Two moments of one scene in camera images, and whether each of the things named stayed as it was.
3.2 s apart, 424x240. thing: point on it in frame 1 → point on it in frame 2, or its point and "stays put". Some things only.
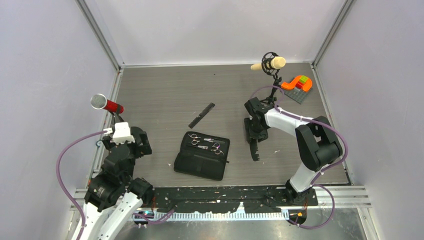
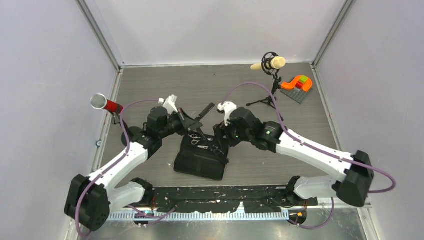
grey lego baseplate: x=297 y=94 stays put
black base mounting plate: x=209 y=200 stays put
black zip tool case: x=203 y=155 stays put
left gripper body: x=138 y=150 → x=175 y=124
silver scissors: x=194 y=136 → x=194 y=136
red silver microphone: x=99 y=101 stays put
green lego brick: x=303 y=79 stays put
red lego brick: x=299 y=85 stays put
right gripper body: x=253 y=131 → x=234 y=136
